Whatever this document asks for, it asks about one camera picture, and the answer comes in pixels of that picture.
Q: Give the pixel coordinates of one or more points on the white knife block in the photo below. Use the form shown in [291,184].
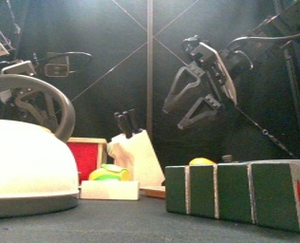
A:
[137,158]

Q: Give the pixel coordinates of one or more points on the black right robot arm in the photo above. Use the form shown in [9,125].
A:
[271,34]

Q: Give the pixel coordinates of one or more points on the white rectangular block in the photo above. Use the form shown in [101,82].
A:
[109,190]

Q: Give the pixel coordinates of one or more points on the green yellow toy fruit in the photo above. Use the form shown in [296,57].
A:
[108,174]

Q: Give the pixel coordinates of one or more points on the red box with wooden frame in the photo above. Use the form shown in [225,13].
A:
[88,156]

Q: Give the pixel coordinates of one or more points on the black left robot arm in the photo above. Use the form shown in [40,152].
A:
[56,69]

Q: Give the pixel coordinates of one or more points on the green sliced wooden toy vegetable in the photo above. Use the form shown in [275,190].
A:
[233,193]

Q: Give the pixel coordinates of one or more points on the vertical metal frame pole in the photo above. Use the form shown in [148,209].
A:
[151,63]

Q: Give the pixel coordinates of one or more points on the wooden cutting board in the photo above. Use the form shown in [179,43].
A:
[153,191]

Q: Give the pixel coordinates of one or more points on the diagonal brace rod with turnbuckle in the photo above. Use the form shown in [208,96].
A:
[267,133]

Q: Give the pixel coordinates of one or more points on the yellow toy lemon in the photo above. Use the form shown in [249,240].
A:
[201,161]

